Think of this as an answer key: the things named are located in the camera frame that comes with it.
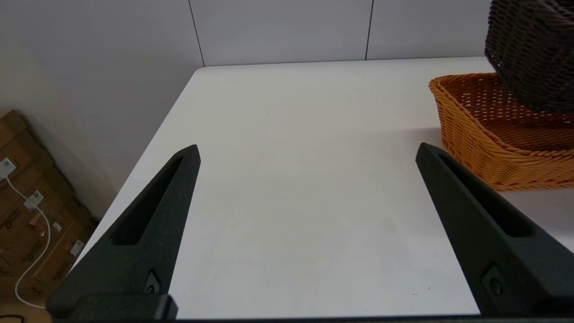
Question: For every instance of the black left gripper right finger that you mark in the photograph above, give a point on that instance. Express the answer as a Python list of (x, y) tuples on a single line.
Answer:
[(493, 251)]

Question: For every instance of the brown cardboard box stack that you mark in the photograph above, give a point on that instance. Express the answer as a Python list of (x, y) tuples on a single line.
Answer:
[(22, 233)]

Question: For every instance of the white paper label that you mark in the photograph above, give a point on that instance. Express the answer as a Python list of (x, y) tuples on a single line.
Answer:
[(34, 199), (6, 168)]

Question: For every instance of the orange wicker basket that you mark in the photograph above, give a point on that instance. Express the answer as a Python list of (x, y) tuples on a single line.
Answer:
[(484, 143)]

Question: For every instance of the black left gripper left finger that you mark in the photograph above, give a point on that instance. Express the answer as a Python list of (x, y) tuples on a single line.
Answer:
[(143, 255)]

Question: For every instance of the dark brown wicker basket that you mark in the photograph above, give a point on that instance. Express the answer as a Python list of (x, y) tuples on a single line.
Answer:
[(533, 49)]

